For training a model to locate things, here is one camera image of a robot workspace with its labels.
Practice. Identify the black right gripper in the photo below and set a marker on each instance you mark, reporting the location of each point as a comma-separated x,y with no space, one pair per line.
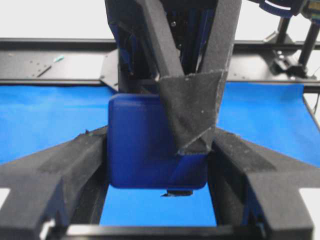
191,99

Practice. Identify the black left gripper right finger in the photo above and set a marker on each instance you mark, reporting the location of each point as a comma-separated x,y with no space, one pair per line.
253,185

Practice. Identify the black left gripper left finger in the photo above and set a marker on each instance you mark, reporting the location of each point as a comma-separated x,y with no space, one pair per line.
53,188

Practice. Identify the dark blue block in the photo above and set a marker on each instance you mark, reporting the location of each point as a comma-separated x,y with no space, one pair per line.
141,153

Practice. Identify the black aluminium frame rail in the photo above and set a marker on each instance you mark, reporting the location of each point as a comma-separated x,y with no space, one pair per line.
93,62

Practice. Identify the black camera stand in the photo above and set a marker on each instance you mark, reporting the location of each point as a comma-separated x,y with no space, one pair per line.
292,58

